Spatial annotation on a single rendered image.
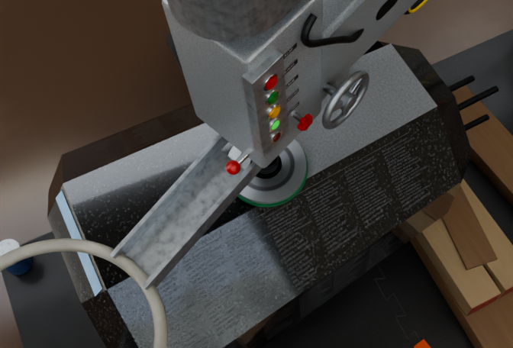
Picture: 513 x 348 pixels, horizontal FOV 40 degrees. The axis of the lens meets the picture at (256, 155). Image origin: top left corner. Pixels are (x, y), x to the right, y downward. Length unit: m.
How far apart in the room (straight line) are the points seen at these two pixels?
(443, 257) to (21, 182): 1.67
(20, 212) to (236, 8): 1.99
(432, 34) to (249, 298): 1.64
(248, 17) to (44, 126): 2.05
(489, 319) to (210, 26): 1.68
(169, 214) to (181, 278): 0.24
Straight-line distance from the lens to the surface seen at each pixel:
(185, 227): 1.66
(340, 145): 1.91
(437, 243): 2.48
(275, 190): 1.82
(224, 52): 1.22
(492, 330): 2.54
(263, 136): 1.37
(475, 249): 2.49
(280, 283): 1.94
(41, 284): 2.79
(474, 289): 2.46
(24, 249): 1.71
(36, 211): 2.93
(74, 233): 1.94
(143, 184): 1.92
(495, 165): 2.77
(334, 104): 1.48
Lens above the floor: 2.52
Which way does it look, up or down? 63 degrees down
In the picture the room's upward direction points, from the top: 10 degrees counter-clockwise
